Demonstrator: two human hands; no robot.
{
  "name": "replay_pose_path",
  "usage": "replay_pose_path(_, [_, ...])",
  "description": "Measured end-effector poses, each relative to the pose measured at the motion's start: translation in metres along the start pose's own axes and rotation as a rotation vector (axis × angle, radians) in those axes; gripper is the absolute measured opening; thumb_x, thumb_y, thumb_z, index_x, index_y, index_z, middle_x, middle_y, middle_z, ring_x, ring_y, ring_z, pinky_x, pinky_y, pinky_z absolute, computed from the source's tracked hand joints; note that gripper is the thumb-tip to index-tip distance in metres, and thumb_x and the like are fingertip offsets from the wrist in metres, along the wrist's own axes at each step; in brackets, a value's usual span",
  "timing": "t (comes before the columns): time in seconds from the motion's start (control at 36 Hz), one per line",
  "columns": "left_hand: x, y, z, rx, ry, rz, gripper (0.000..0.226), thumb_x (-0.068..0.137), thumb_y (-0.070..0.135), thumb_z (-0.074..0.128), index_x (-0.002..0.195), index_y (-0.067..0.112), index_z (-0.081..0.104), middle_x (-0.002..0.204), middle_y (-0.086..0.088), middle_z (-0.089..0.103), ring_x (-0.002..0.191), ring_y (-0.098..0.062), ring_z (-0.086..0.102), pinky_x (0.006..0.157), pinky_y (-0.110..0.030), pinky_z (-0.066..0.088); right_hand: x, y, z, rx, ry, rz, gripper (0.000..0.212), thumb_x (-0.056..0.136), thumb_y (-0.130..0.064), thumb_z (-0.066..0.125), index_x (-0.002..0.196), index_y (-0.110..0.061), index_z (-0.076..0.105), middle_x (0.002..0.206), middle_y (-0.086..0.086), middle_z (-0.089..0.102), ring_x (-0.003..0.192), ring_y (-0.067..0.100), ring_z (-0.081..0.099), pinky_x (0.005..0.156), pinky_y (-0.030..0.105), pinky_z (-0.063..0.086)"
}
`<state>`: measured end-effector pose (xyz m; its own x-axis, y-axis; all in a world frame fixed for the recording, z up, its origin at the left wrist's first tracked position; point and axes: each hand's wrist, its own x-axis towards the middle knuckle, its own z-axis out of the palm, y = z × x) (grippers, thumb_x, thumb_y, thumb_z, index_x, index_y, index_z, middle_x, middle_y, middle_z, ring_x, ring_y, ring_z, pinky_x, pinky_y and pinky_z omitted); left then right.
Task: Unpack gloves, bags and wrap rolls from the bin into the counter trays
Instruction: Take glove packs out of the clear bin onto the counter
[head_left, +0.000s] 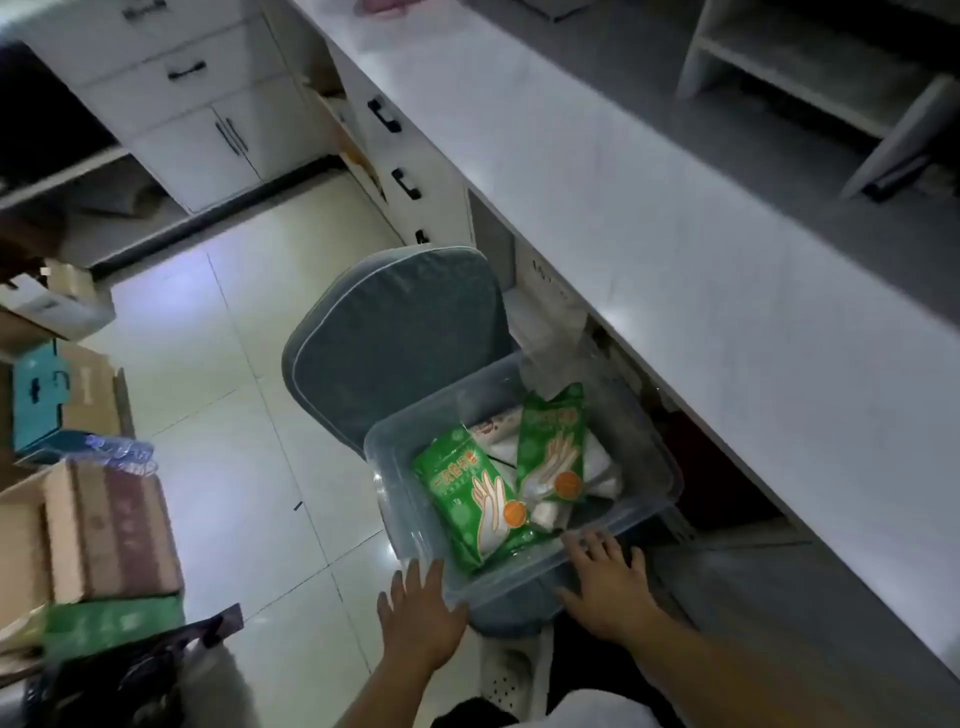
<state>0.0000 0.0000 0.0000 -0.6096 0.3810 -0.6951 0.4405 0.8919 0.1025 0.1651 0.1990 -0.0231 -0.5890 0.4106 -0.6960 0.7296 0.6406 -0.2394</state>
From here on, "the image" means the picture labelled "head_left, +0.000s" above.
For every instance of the person's right hand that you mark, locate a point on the person's right hand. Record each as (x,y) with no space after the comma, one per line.
(611,596)

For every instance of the person's left hand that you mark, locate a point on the person's left hand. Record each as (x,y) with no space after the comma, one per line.
(420,622)

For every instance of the clear plastic storage bin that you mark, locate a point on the clear plastic storage bin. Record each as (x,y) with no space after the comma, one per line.
(397,510)

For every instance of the green glove packet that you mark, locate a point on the green glove packet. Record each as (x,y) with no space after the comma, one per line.
(472,495)
(551,442)

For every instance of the person's right forearm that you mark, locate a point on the person's right forearm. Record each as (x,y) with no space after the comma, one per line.
(750,697)

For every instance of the person's left forearm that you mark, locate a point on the person's left forearm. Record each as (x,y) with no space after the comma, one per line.
(390,701)

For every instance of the person's black trousers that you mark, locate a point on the person's black trousers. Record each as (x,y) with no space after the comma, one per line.
(600,667)

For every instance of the person's white perforated shoe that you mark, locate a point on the person's white perforated shoe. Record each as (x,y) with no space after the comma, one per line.
(517,675)

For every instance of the person's white shirt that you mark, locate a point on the person's white shirt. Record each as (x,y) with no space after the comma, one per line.
(592,712)

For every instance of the plain cardboard box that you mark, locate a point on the plain cardboard box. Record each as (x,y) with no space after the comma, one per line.
(94,397)

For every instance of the teal box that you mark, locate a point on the teal box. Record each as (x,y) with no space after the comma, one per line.
(41,397)

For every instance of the white cardboard box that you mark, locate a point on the white cardboard box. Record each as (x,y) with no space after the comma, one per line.
(52,304)

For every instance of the white drawer unit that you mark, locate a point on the white drawer unit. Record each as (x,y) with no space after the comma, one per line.
(420,150)
(787,600)

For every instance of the clear plastic lid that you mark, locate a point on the clear plastic lid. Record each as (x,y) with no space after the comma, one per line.
(559,345)

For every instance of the black bag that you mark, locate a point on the black bag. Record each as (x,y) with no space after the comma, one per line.
(135,690)

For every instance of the grey cushioned chair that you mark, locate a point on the grey cushioned chair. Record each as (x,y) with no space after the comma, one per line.
(390,330)

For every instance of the white printed carton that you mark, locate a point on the white printed carton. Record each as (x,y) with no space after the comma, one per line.
(551,292)

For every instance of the water bottle pack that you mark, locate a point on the water bottle pack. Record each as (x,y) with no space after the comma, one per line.
(120,454)

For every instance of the white desk shelf riser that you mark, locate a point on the white desk shelf riser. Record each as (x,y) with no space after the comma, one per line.
(787,71)

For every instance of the white corner cabinet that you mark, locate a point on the white corner cabinet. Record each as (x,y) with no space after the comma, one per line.
(187,97)

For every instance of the pink cloth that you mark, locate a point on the pink cloth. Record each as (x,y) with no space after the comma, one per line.
(379,6)

